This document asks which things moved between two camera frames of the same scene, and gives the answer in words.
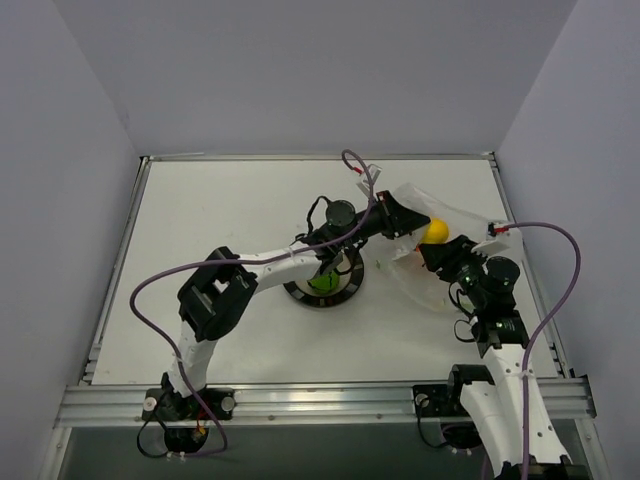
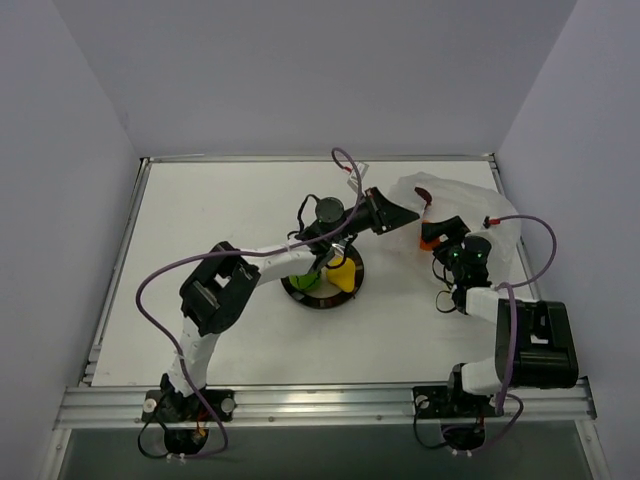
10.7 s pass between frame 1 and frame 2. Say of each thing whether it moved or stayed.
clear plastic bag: moved
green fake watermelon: moved
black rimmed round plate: stayed
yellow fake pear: moved
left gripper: stayed
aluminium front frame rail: stayed
